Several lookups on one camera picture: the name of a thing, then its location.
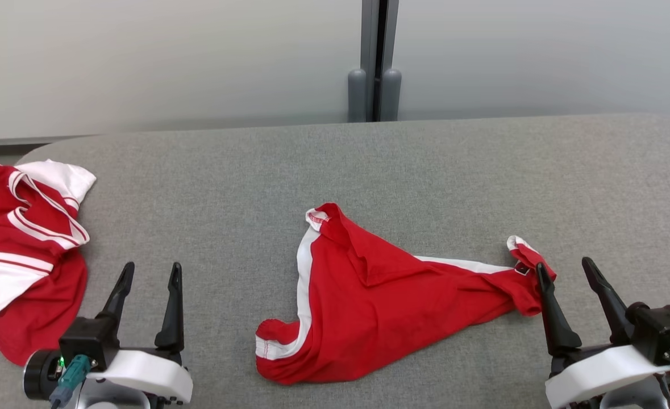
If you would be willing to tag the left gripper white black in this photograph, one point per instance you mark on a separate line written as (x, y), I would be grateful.
(147, 372)

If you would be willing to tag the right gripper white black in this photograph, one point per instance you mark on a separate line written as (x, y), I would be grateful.
(602, 372)

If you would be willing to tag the red white basketball jersey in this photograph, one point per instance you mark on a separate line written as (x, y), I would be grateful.
(33, 307)

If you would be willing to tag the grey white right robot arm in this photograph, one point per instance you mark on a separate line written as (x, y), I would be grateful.
(633, 399)

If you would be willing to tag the red white sports shorts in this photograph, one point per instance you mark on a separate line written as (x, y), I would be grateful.
(380, 301)

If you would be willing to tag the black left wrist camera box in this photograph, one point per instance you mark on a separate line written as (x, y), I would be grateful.
(87, 338)

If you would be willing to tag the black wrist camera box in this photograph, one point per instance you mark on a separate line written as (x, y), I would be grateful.
(87, 338)
(661, 332)

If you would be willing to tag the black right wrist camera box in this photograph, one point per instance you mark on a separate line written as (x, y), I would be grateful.
(661, 332)

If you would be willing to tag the grey rounded post cap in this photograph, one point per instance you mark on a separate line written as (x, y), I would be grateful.
(391, 96)
(357, 96)

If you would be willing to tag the grey vertical partition post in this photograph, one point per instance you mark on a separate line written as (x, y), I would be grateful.
(369, 34)

